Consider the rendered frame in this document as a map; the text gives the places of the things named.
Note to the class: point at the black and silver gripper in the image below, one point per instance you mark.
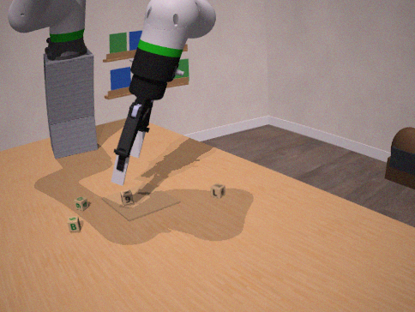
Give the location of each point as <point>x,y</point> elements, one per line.
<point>130,141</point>

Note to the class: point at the tan flat mat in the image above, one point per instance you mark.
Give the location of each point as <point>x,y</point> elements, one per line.
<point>147,199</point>

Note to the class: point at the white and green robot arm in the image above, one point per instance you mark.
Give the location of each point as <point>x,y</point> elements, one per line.
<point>166,28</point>

